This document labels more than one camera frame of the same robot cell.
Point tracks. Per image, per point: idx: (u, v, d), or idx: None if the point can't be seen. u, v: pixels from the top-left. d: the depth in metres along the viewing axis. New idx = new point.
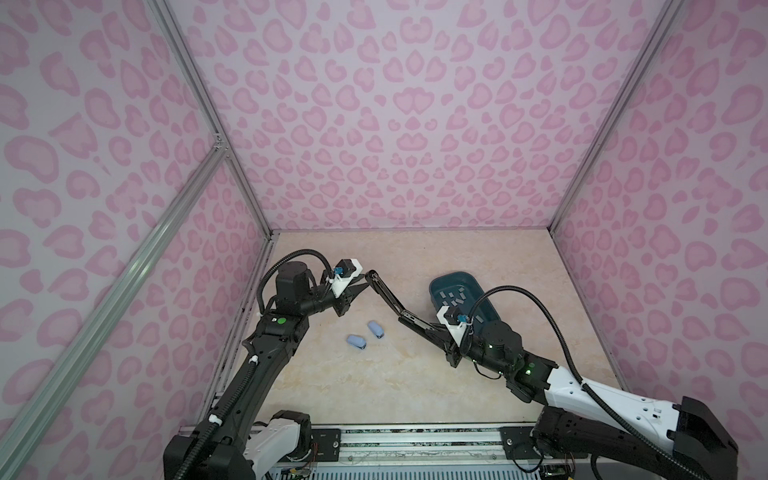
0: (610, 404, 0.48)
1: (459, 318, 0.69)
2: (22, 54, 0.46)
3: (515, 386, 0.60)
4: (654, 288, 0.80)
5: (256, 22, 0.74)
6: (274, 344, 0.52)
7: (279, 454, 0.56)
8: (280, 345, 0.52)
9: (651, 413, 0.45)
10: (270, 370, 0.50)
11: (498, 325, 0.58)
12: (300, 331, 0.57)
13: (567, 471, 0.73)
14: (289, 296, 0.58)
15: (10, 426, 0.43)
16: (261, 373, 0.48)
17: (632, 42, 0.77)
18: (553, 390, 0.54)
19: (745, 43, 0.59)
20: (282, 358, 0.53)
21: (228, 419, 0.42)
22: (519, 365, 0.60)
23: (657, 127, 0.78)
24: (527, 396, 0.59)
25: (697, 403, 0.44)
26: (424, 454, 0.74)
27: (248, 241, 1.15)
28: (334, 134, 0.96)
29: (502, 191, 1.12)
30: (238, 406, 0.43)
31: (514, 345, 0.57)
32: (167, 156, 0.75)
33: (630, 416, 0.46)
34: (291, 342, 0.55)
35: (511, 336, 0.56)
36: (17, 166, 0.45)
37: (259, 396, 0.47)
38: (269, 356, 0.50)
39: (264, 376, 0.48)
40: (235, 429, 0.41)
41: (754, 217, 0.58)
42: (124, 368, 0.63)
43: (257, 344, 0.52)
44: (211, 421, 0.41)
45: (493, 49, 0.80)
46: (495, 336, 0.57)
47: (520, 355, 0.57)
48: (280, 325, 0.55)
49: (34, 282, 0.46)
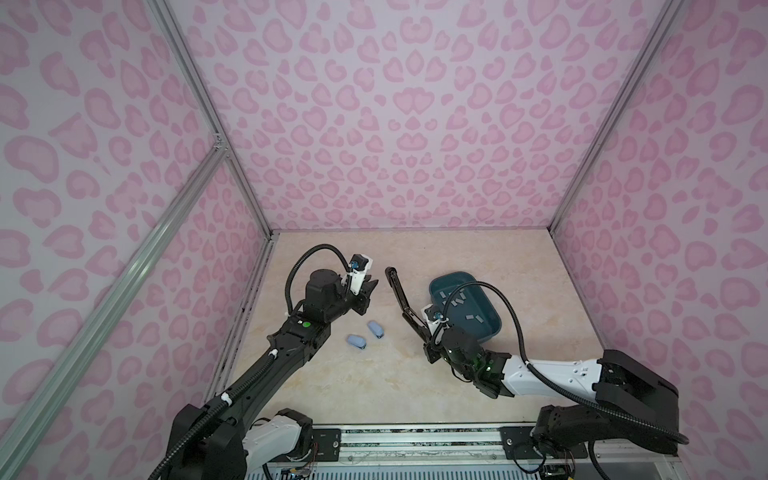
0: (547, 373, 0.53)
1: (437, 314, 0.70)
2: (22, 53, 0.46)
3: (480, 385, 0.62)
4: (654, 288, 0.80)
5: (257, 22, 0.74)
6: (296, 342, 0.54)
7: (274, 452, 0.58)
8: (300, 346, 0.54)
9: (580, 374, 0.49)
10: (286, 367, 0.52)
11: (454, 329, 0.64)
12: (321, 339, 0.60)
13: (567, 471, 0.73)
14: (316, 302, 0.60)
15: (10, 427, 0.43)
16: (278, 368, 0.50)
17: (632, 42, 0.77)
18: (508, 378, 0.59)
19: (745, 43, 0.59)
20: (299, 360, 0.55)
21: (237, 402, 0.43)
22: (482, 364, 0.65)
23: (657, 127, 0.78)
24: (492, 392, 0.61)
25: (611, 353, 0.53)
26: (424, 454, 0.74)
27: (248, 242, 1.15)
28: (334, 134, 0.96)
29: (502, 191, 1.12)
30: (248, 393, 0.45)
31: (468, 346, 0.62)
32: (167, 156, 0.75)
33: (564, 381, 0.50)
34: (310, 346, 0.57)
35: (465, 339, 0.62)
36: (17, 166, 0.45)
37: (268, 391, 0.49)
38: (287, 353, 0.52)
39: (278, 372, 0.50)
40: (240, 412, 0.43)
41: (753, 217, 0.58)
42: (124, 368, 0.63)
43: (280, 340, 0.54)
44: (223, 399, 0.44)
45: (493, 49, 0.80)
46: (452, 339, 0.63)
47: (479, 355, 0.63)
48: (303, 328, 0.57)
49: (34, 283, 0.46)
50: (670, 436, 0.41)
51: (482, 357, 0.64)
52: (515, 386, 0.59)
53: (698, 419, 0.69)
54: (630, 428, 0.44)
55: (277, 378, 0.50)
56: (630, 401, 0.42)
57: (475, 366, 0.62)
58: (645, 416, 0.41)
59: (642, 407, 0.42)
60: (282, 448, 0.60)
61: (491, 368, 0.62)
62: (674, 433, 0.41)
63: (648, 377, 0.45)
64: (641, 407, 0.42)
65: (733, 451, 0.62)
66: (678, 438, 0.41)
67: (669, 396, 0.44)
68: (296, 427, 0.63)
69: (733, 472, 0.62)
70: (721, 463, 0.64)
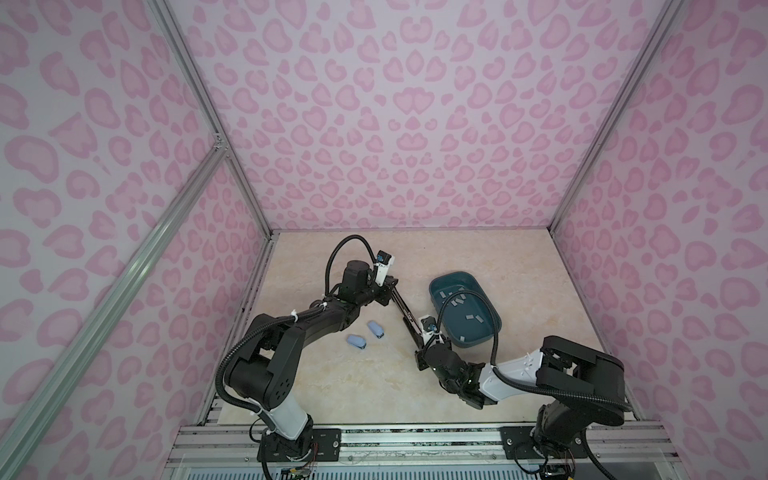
0: (506, 373, 0.57)
1: (431, 325, 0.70)
2: (22, 53, 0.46)
3: (465, 397, 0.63)
4: (654, 288, 0.80)
5: (256, 22, 0.74)
6: (338, 306, 0.65)
7: (288, 421, 0.60)
8: (342, 310, 0.66)
9: (528, 365, 0.53)
10: (332, 319, 0.63)
11: (438, 347, 0.68)
12: (353, 315, 0.70)
13: (567, 471, 0.73)
14: (351, 286, 0.72)
15: (10, 426, 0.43)
16: (328, 314, 0.61)
17: (632, 42, 0.77)
18: (483, 385, 0.63)
19: (745, 43, 0.59)
20: (338, 324, 0.66)
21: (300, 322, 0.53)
22: (464, 377, 0.67)
23: (657, 127, 0.78)
24: (477, 404, 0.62)
25: (549, 338, 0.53)
26: (424, 453, 0.74)
27: (248, 241, 1.15)
28: (334, 134, 0.96)
29: (502, 191, 1.12)
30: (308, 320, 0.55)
31: (451, 362, 0.65)
32: (167, 156, 0.75)
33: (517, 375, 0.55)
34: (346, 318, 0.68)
35: (447, 355, 0.65)
36: (17, 166, 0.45)
37: (319, 331, 0.59)
38: (331, 310, 0.63)
39: (328, 317, 0.61)
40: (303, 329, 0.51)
41: (753, 217, 0.58)
42: (124, 369, 0.63)
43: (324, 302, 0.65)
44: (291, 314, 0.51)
45: (493, 49, 0.80)
46: (436, 357, 0.66)
47: (461, 368, 0.66)
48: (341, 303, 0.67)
49: (34, 282, 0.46)
50: (609, 404, 0.43)
51: (465, 370, 0.68)
52: (496, 395, 0.63)
53: (698, 419, 0.69)
54: (579, 406, 0.47)
55: (326, 323, 0.61)
56: (566, 378, 0.46)
57: (457, 380, 0.70)
58: (583, 388, 0.45)
59: (580, 381, 0.45)
60: (290, 426, 0.61)
61: (471, 379, 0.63)
62: (609, 400, 0.44)
63: (587, 354, 0.48)
64: (578, 380, 0.45)
65: (733, 451, 0.62)
66: (620, 406, 0.43)
67: (612, 368, 0.46)
68: (303, 417, 0.65)
69: (733, 472, 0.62)
70: (721, 463, 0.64)
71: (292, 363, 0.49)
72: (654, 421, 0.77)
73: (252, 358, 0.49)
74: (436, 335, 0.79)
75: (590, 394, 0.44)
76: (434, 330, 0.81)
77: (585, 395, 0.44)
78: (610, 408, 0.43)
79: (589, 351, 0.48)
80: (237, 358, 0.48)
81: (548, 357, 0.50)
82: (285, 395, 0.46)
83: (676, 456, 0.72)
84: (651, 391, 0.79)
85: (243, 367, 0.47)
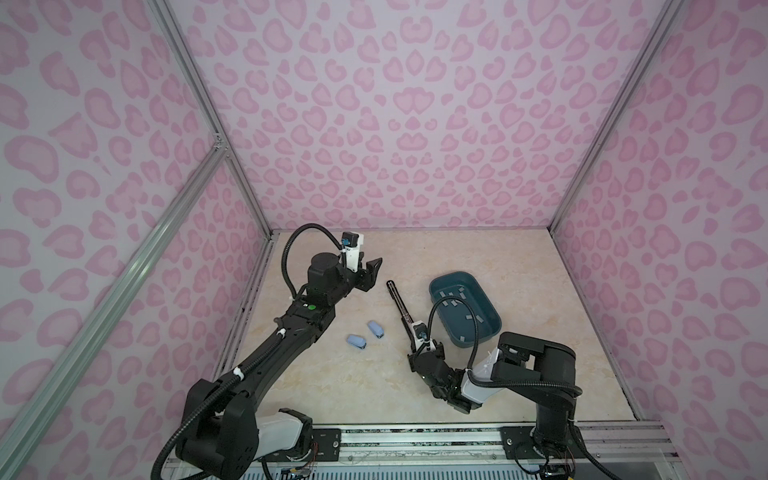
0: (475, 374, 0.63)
1: (423, 333, 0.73)
2: (22, 53, 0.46)
3: (452, 403, 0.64)
4: (654, 288, 0.80)
5: (256, 22, 0.74)
6: (302, 322, 0.56)
7: (276, 444, 0.58)
8: (307, 325, 0.56)
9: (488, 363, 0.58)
10: (296, 344, 0.54)
11: (425, 355, 0.70)
12: (325, 320, 0.60)
13: (567, 471, 0.73)
14: (319, 286, 0.61)
15: (10, 426, 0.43)
16: (289, 343, 0.52)
17: (632, 42, 0.77)
18: (464, 391, 0.67)
19: (745, 43, 0.59)
20: (308, 339, 0.57)
21: (249, 377, 0.44)
22: (451, 383, 0.70)
23: (657, 127, 0.78)
24: (463, 409, 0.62)
25: (503, 334, 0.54)
26: (424, 453, 0.74)
27: (248, 241, 1.15)
28: (334, 134, 0.96)
29: (502, 190, 1.12)
30: (259, 369, 0.46)
31: (439, 370, 0.69)
32: (167, 156, 0.75)
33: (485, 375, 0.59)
34: (316, 329, 0.59)
35: (436, 363, 0.68)
36: (17, 166, 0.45)
37: (280, 368, 0.51)
38: (294, 333, 0.53)
39: (290, 346, 0.52)
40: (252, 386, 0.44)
41: (753, 217, 0.58)
42: (124, 369, 0.63)
43: (287, 321, 0.56)
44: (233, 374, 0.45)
45: (493, 49, 0.80)
46: (424, 364, 0.69)
47: (448, 375, 0.69)
48: (309, 310, 0.59)
49: (33, 282, 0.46)
50: (555, 387, 0.46)
51: (452, 377, 0.71)
52: (477, 398, 0.67)
53: (698, 419, 0.69)
54: (533, 394, 0.50)
55: (289, 353, 0.52)
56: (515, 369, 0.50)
57: (445, 387, 0.74)
58: (530, 376, 0.48)
59: (528, 371, 0.49)
60: (283, 442, 0.60)
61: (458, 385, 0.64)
62: (552, 383, 0.47)
63: (535, 344, 0.52)
64: (524, 370, 0.49)
65: (733, 451, 0.62)
66: (568, 388, 0.46)
67: (559, 354, 0.50)
68: (297, 423, 0.63)
69: (733, 472, 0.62)
70: (721, 463, 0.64)
71: (242, 433, 0.41)
72: (654, 421, 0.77)
73: (199, 433, 0.42)
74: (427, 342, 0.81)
75: (536, 380, 0.48)
76: (425, 338, 0.82)
77: (531, 382, 0.48)
78: (560, 392, 0.46)
79: (538, 341, 0.52)
80: (182, 439, 0.42)
81: (505, 353, 0.54)
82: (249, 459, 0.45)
83: (676, 456, 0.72)
84: (652, 391, 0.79)
85: (192, 445, 0.42)
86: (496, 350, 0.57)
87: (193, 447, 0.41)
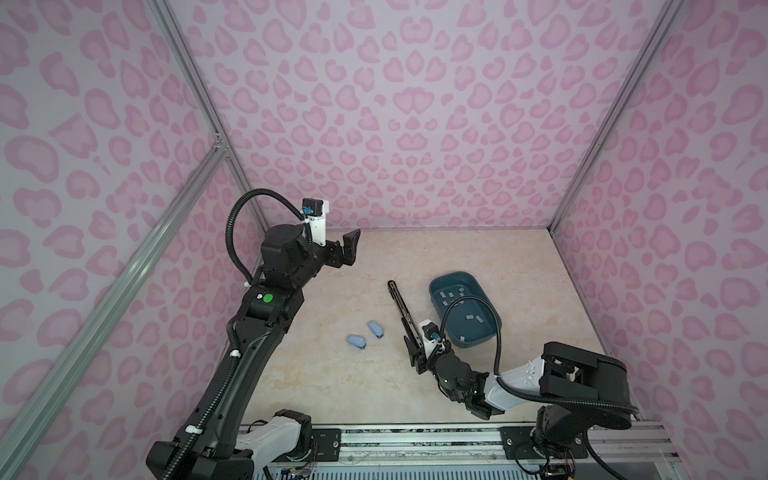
0: (509, 381, 0.57)
1: (433, 335, 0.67)
2: (22, 53, 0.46)
3: (473, 408, 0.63)
4: (654, 288, 0.80)
5: (256, 22, 0.74)
6: (259, 328, 0.45)
7: (275, 452, 0.57)
8: (266, 332, 0.45)
9: (530, 373, 0.53)
10: (257, 359, 0.45)
11: (448, 357, 0.64)
12: (291, 306, 0.49)
13: (567, 471, 0.73)
14: (278, 266, 0.48)
15: (10, 427, 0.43)
16: (249, 361, 0.43)
17: (632, 42, 0.77)
18: (489, 396, 0.62)
19: (745, 43, 0.59)
20: (272, 343, 0.47)
21: (209, 425, 0.38)
22: (471, 388, 0.64)
23: (657, 127, 0.78)
24: (484, 416, 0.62)
25: (550, 344, 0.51)
26: (424, 453, 0.74)
27: (248, 241, 1.15)
28: (334, 134, 0.96)
29: (502, 190, 1.12)
30: (219, 411, 0.39)
31: (464, 374, 0.62)
32: (167, 156, 0.75)
33: (522, 384, 0.54)
34: (279, 324, 0.48)
35: (459, 366, 0.63)
36: (17, 166, 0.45)
37: (247, 393, 0.44)
38: (253, 347, 0.44)
39: (252, 365, 0.44)
40: (216, 435, 0.38)
41: (753, 217, 0.58)
42: (124, 369, 0.63)
43: (241, 331, 0.45)
44: (188, 433, 0.38)
45: (493, 49, 0.80)
46: (447, 369, 0.63)
47: (471, 379, 0.63)
48: (267, 303, 0.47)
49: (34, 282, 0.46)
50: (614, 407, 0.43)
51: (473, 380, 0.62)
52: (502, 405, 0.62)
53: (698, 419, 0.69)
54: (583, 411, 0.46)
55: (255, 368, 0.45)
56: (570, 385, 0.45)
57: (465, 392, 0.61)
58: (586, 393, 0.44)
59: (582, 387, 0.45)
60: (282, 448, 0.60)
61: (478, 389, 0.66)
62: (612, 403, 0.43)
63: (588, 358, 0.48)
64: (579, 385, 0.45)
65: (733, 451, 0.62)
66: (626, 408, 0.43)
67: (612, 368, 0.47)
68: (295, 425, 0.63)
69: (733, 472, 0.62)
70: (721, 463, 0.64)
71: None
72: (654, 421, 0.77)
73: None
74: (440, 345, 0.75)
75: (594, 399, 0.44)
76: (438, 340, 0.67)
77: (588, 401, 0.44)
78: (616, 411, 0.43)
79: (590, 354, 0.48)
80: None
81: (550, 364, 0.50)
82: None
83: (677, 456, 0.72)
84: (652, 391, 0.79)
85: None
86: (539, 360, 0.52)
87: None
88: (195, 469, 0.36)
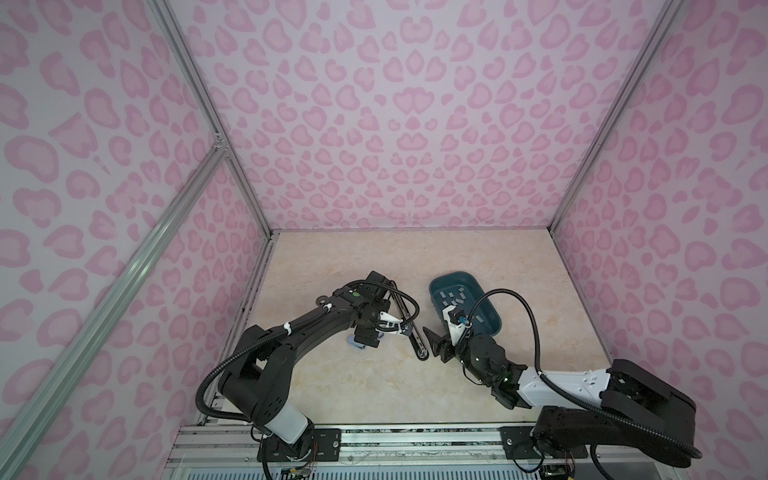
0: (557, 382, 0.55)
1: (461, 318, 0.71)
2: (22, 53, 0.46)
3: (498, 393, 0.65)
4: (654, 288, 0.80)
5: (257, 22, 0.74)
6: (347, 301, 0.61)
7: (282, 427, 0.58)
8: (350, 306, 0.60)
9: (589, 382, 0.50)
10: (335, 321, 0.57)
11: (483, 338, 0.64)
12: (364, 314, 0.65)
13: (567, 471, 0.73)
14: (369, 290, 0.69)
15: (10, 426, 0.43)
16: (332, 316, 0.56)
17: (632, 42, 0.77)
18: (523, 389, 0.61)
19: (745, 43, 0.59)
20: (346, 320, 0.60)
21: (294, 334, 0.49)
22: (501, 374, 0.64)
23: (657, 127, 0.78)
24: (509, 403, 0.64)
25: (621, 362, 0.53)
26: (424, 453, 0.74)
27: (248, 241, 1.15)
28: (333, 134, 0.96)
29: (502, 190, 1.12)
30: (303, 331, 0.50)
31: (498, 357, 0.62)
32: (167, 156, 0.75)
33: (574, 390, 0.51)
34: (355, 313, 0.62)
35: (494, 349, 0.62)
36: (17, 166, 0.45)
37: (319, 336, 0.54)
38: (337, 310, 0.58)
39: (332, 319, 0.56)
40: (295, 342, 0.48)
41: (753, 217, 0.58)
42: (124, 369, 0.63)
43: (332, 298, 0.60)
44: (283, 327, 0.49)
45: (493, 49, 0.80)
46: (482, 348, 0.62)
47: (504, 365, 0.62)
48: (354, 295, 0.63)
49: (34, 282, 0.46)
50: (680, 446, 0.40)
51: (506, 367, 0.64)
52: (531, 398, 0.61)
53: (698, 419, 0.69)
54: (637, 437, 0.44)
55: (331, 325, 0.56)
56: (637, 410, 0.43)
57: (496, 376, 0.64)
58: (653, 425, 0.42)
59: (652, 416, 0.42)
60: (283, 435, 0.60)
61: (509, 378, 0.64)
62: (680, 441, 0.41)
63: (661, 387, 0.45)
64: (648, 414, 0.42)
65: (734, 451, 0.62)
66: (691, 450, 0.40)
67: (685, 408, 0.43)
68: (303, 421, 0.64)
69: (733, 472, 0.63)
70: (721, 463, 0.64)
71: (279, 382, 0.45)
72: None
73: (244, 372, 0.47)
74: (468, 329, 0.75)
75: (662, 432, 0.41)
76: (465, 324, 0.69)
77: (654, 430, 0.41)
78: (678, 448, 0.40)
79: (666, 386, 0.45)
80: (227, 373, 0.47)
81: (615, 380, 0.47)
82: (274, 412, 0.48)
83: None
84: None
85: (234, 380, 0.46)
86: (602, 373, 0.49)
87: (233, 383, 0.46)
88: (277, 352, 0.44)
